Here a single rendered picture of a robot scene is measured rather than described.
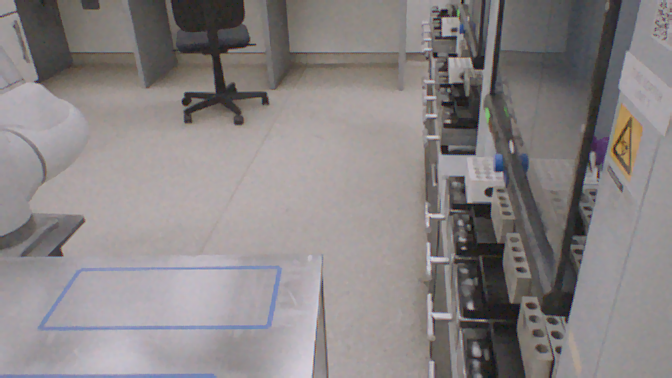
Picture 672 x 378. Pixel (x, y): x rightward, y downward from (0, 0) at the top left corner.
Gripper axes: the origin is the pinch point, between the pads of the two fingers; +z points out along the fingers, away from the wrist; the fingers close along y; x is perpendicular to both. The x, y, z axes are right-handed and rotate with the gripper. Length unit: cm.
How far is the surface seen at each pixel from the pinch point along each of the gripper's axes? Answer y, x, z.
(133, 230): -107, -65, 120
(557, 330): 36, 77, 32
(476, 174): -8, 71, 33
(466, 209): -4, 70, 39
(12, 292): 28.5, -4.5, 38.0
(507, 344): 33, 72, 38
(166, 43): -344, -142, 98
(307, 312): 29, 44, 38
